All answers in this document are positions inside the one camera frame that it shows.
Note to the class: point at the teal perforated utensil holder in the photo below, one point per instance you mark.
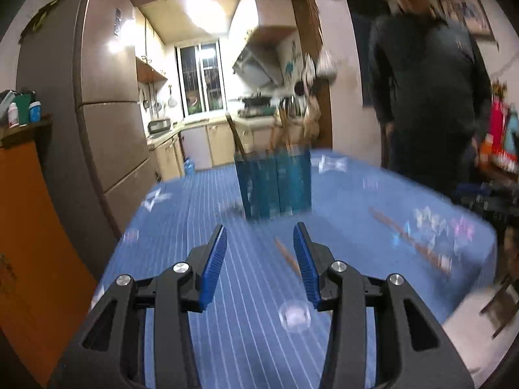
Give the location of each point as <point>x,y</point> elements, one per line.
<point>273,184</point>

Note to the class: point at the pale patterned chopstick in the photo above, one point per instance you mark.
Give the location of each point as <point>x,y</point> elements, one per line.
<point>292,127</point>

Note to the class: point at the framed wall picture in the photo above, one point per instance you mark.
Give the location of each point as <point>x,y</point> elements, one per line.
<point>466,16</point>

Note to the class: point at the dark wooden chair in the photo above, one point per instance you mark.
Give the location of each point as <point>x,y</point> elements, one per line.
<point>502,300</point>

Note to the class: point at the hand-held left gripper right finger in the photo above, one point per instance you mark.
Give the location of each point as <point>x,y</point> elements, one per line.
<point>307,269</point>

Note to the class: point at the blue grid star tablecloth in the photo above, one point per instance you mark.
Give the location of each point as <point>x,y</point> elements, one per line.
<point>251,332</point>

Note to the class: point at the blue water bottle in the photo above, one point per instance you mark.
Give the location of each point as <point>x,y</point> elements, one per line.
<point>190,167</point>

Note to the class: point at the grey refrigerator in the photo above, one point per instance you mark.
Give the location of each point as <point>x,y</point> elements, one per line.
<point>97,101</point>

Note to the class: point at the dark brown wooden chopstick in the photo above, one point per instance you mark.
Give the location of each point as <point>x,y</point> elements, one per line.
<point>409,238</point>
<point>288,258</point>

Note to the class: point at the blue lidded jar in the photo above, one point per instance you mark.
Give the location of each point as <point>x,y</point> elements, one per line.
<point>35,112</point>

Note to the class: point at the hanging clear plastic bag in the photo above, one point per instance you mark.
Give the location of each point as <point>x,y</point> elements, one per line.
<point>327,65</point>

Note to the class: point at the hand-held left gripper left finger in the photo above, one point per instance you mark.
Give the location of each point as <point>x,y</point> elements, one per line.
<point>213,269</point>

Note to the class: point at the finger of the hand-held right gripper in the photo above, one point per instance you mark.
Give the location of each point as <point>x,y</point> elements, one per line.
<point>472,196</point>

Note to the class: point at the barred kitchen window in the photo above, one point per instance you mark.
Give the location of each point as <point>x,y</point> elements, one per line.
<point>200,79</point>

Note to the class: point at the gas stove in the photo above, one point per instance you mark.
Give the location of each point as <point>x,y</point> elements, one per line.
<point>256,107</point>

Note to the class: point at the steel range hood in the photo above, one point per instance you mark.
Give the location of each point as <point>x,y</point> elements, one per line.
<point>257,67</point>

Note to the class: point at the orange wooden cabinet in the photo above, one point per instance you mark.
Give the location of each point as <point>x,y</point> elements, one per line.
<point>36,251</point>

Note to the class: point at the white bottle red cap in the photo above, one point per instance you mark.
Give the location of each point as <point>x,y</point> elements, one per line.
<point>13,115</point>

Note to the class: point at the hanging white cloth bag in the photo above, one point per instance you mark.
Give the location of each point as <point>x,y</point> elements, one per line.
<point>311,113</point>

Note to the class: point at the grey countertop appliance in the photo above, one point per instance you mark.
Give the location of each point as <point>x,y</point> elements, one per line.
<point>159,125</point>

